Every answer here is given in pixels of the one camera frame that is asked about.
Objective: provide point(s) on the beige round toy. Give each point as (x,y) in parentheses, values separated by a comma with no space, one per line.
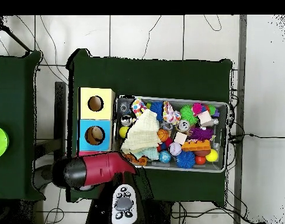
(97,134)

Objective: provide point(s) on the purple rubber toy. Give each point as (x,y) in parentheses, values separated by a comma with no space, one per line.
(201,134)

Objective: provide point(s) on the black tripod pole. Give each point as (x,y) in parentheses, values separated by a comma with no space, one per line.
(16,38)

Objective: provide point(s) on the orange toy building brick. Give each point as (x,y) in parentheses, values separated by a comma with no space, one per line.
(196,145)

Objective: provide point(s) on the green spiky rubber ball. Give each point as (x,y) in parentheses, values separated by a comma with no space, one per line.
(188,114)

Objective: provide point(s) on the blue spiky rubber ball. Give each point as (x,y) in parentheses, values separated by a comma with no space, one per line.
(185,159)

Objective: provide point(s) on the dark green side table cloth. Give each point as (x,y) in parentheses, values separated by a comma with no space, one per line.
(14,93)

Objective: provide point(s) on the cream knitted cloth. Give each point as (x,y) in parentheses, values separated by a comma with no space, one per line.
(142,135)

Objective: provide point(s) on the white polka dot cloth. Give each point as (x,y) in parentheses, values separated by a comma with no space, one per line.
(170,114)
(139,106)

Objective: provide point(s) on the wooden box with three holes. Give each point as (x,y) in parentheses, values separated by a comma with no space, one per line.
(105,112)

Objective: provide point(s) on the white toy baseball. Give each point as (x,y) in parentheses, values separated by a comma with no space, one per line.
(175,148)

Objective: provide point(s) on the yellow tennis ball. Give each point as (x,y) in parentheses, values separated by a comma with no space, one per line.
(123,132)

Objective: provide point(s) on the orange toy basketball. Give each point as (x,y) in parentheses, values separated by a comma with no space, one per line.
(162,135)

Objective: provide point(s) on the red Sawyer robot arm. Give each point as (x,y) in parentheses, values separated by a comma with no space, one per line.
(98,166)

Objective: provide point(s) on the grey round stand base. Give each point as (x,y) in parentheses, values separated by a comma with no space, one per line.
(40,177)

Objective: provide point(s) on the grey metal rail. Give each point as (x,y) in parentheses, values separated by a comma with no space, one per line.
(241,70)

